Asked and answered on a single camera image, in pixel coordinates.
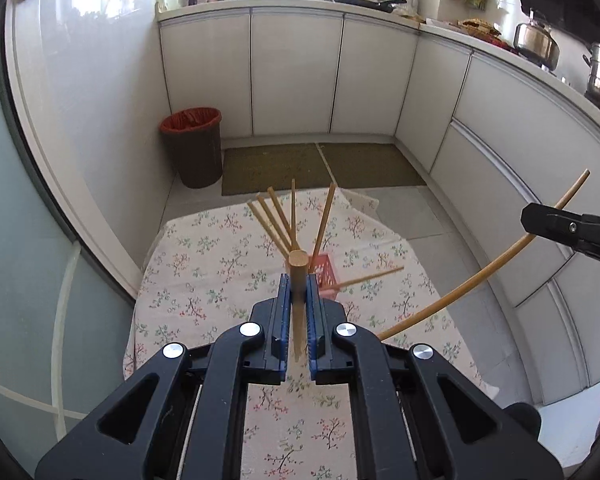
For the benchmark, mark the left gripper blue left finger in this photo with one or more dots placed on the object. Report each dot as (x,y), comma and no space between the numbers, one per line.
(278,332)

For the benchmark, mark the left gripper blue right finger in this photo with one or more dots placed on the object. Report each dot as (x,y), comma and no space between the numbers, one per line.
(319,333)

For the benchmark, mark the white kitchen base cabinets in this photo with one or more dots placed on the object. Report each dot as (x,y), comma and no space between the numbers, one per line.
(487,131)

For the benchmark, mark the pink perforated utensil holder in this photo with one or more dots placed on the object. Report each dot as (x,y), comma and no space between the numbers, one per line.
(325,274)

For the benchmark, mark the leaning wooden chopstick in holder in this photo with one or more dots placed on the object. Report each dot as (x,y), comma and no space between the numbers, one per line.
(361,279)

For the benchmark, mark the left brown floor mat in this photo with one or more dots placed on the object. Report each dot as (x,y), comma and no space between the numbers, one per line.
(252,170)

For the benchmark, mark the brown floor mat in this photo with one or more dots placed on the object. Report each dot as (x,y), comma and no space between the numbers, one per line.
(368,165)
(252,170)

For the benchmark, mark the right brown floor mat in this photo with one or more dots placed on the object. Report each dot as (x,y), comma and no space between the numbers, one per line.
(368,165)

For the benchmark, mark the steel kettle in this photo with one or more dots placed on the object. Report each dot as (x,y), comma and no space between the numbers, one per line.
(534,42)

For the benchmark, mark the frosted glass sliding door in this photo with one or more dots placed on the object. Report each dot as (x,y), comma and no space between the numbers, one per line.
(63,327)

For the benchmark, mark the brown bin with red liner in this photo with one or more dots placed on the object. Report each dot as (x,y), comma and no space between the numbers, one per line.
(193,141)

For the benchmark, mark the white jug on counter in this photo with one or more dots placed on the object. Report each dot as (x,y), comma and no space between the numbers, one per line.
(411,7)

